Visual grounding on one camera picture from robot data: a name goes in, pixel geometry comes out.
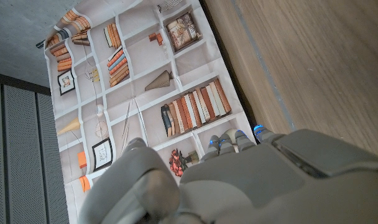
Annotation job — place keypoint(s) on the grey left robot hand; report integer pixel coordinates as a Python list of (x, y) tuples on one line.
[(270, 186)]

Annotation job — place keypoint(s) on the printed bookshelf backdrop cloth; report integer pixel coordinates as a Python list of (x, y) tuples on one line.
[(145, 62)]

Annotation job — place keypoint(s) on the black backdrop pole end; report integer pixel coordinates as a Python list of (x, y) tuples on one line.
[(40, 44)]

